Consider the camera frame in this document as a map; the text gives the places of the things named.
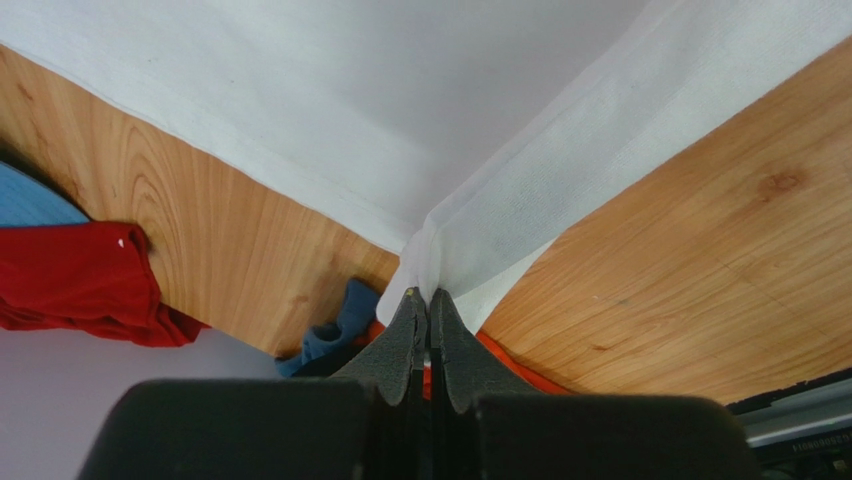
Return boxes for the light blue cap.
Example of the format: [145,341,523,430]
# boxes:
[1,162,89,228]

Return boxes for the orange t-shirt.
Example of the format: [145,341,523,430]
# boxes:
[352,320,573,395]

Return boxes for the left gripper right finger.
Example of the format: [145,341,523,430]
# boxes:
[430,290,761,479]

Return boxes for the white printed t-shirt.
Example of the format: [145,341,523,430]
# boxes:
[1,1,851,331]

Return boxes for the aluminium rail frame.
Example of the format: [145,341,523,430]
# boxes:
[727,369,851,479]

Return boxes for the blue cloth under stack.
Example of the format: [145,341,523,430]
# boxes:
[275,278,380,378]

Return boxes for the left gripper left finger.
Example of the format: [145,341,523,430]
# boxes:
[79,288,427,479]

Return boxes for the red t-shirt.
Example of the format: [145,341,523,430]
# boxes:
[1,222,206,348]

